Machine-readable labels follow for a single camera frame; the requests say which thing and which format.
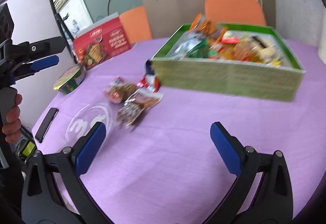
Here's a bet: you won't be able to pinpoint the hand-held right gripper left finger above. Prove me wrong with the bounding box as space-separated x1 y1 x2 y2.
22 122 112 224

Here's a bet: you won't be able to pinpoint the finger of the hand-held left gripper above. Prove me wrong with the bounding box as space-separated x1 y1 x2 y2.
24 36 67 58
11 56 59 81

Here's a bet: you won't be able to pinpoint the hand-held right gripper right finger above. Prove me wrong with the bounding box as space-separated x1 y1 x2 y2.
204 122 293 224

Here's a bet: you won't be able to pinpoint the silver brown snack packet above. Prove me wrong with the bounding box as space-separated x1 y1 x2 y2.
117 102 145 130

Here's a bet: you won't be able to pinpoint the red brown snack packet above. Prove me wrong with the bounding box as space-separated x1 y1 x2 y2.
104 76 138 104

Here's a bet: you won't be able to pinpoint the green and white cardboard box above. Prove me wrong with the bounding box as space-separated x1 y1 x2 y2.
150 23 305 102

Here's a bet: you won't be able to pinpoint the brown pastry clear packet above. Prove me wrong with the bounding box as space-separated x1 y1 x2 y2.
127 89 165 113

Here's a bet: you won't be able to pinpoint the navy red white packet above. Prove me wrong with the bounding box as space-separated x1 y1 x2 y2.
143 60 161 93

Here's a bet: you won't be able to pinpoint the pile of mixed snacks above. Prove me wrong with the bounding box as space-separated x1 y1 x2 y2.
173 13 284 65

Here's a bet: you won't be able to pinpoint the person's left hand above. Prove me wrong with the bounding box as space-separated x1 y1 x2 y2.
2 93 23 143

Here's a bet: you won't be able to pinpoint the instant noodle bowl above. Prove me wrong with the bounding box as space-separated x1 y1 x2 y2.
53 64 86 94

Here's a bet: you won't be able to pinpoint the clear plastic lid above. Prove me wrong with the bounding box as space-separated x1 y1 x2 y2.
65 103 114 149

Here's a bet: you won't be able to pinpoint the black phone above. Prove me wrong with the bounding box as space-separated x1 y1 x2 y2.
34 108 59 143

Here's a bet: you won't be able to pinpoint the red cracker box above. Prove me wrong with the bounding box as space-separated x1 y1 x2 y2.
73 12 132 70

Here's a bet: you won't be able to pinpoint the yellow green small object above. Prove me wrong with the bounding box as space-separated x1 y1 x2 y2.
22 139 36 157

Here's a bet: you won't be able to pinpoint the orange chair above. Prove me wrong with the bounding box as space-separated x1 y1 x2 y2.
204 0 267 26
119 6 153 44

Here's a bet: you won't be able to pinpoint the white board black frame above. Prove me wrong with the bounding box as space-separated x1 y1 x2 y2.
0 0 74 79

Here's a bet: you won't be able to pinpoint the brown paper bag blue handles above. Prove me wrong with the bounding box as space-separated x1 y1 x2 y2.
141 0 207 41

